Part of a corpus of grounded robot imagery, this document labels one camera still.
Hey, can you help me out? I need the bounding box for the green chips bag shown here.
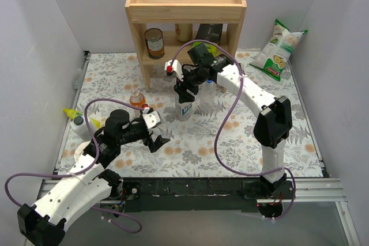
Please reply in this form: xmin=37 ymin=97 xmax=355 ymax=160
xmin=250 ymin=19 xmax=308 ymax=81

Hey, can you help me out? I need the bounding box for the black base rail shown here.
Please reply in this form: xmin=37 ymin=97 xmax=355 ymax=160
xmin=97 ymin=175 xmax=296 ymax=219

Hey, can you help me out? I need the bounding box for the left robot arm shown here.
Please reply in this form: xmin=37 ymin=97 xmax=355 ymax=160
xmin=17 ymin=108 xmax=169 ymax=245

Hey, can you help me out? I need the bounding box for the wooden shelf rack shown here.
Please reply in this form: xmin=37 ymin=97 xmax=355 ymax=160
xmin=125 ymin=0 xmax=247 ymax=90

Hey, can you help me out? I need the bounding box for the white bottle grey cap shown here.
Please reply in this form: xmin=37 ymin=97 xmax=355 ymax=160
xmin=70 ymin=116 xmax=92 ymax=142

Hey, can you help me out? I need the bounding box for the brown tin can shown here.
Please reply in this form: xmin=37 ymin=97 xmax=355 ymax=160
xmin=144 ymin=28 xmax=165 ymax=59

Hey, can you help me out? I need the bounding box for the blue label water bottle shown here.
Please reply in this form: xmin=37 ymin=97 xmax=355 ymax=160
xmin=175 ymin=100 xmax=193 ymax=121

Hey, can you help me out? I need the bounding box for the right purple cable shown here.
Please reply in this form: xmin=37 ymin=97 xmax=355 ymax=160
xmin=168 ymin=39 xmax=297 ymax=220

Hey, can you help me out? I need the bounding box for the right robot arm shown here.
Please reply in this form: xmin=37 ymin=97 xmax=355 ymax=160
xmin=164 ymin=40 xmax=292 ymax=199

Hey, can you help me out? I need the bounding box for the dark red snack bar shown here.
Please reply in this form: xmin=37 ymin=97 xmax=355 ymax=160
xmin=239 ymin=63 xmax=246 ymax=75

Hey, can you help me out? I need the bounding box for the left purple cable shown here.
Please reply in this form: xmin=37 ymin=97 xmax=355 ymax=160
xmin=4 ymin=98 xmax=150 ymax=234

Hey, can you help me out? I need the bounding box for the green wipes pack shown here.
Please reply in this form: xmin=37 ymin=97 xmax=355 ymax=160
xmin=204 ymin=42 xmax=218 ymax=56

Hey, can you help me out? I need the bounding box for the yellow squeeze bottle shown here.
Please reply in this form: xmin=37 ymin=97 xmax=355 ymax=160
xmin=63 ymin=108 xmax=101 ymax=128

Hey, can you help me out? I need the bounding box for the orange drink bottle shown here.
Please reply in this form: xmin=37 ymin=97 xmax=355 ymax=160
xmin=130 ymin=89 xmax=146 ymax=108

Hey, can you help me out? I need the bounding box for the purple cable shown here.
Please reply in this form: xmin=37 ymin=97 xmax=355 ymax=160
xmin=168 ymin=39 xmax=297 ymax=220
xmin=4 ymin=98 xmax=150 ymax=234

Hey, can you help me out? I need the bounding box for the floral patterned table mat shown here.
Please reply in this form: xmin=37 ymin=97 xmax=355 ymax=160
xmin=76 ymin=50 xmax=322 ymax=177

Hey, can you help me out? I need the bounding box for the cream cylindrical jar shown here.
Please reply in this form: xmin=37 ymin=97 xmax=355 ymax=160
xmin=175 ymin=23 xmax=193 ymax=42

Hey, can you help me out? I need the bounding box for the black box on shelf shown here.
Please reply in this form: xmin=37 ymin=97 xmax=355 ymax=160
xmin=195 ymin=24 xmax=223 ymax=44

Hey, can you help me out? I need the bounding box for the clear plastic bottle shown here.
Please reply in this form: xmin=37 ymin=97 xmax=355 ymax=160
xmin=199 ymin=82 xmax=216 ymax=114

